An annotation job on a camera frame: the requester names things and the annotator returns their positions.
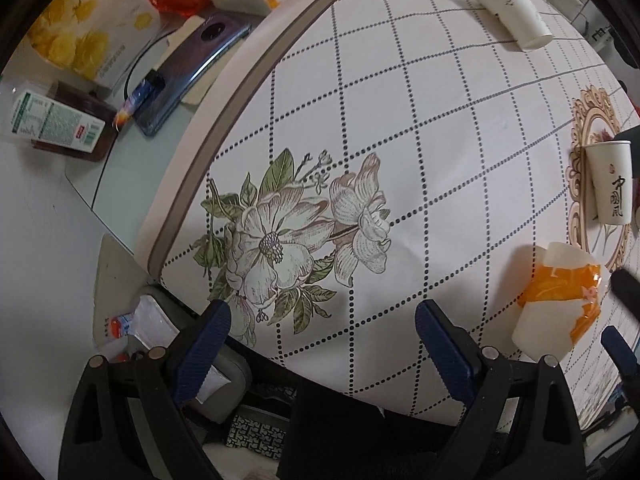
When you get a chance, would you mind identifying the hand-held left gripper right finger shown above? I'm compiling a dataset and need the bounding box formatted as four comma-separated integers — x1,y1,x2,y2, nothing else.
415,300,587,480

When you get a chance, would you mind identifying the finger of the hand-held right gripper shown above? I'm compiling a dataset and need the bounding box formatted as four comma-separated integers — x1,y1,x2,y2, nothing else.
610,269,640,307
601,325,640,378

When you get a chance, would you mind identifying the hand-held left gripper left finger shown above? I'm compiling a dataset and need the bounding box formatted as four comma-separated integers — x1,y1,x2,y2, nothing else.
59,300,233,480

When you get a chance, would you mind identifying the orange white tissue packet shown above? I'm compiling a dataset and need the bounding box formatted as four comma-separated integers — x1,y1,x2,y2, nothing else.
511,241,612,361

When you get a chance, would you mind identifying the white cup with black calligraphy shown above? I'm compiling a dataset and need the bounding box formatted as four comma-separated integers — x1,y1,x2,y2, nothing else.
583,140,633,226

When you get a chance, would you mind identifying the white paper cup bird print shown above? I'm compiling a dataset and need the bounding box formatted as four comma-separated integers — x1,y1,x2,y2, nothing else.
473,0,554,52

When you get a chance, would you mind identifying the white plastic packet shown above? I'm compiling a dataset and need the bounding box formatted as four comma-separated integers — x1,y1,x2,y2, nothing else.
95,294,231,403

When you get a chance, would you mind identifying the black and white patterned cloth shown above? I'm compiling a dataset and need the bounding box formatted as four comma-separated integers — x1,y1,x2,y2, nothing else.
222,405,291,463

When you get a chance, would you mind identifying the floral checked tablecloth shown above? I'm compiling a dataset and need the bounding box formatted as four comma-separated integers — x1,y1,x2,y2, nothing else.
146,0,640,436

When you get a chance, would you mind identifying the colourful lighter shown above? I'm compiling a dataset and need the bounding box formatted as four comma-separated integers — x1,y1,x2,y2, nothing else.
113,71,166,131

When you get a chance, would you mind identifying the dark red box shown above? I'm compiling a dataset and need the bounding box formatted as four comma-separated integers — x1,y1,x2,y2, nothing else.
31,80,122,162

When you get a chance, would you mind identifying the green and white box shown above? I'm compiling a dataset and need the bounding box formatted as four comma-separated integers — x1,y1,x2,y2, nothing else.
9,89,107,154

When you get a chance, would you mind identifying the dark blue smartphone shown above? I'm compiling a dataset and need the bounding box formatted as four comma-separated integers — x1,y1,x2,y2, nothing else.
132,10,253,137

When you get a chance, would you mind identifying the yellow flower tissue pack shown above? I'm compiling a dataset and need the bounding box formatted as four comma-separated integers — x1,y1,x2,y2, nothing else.
25,0,162,88

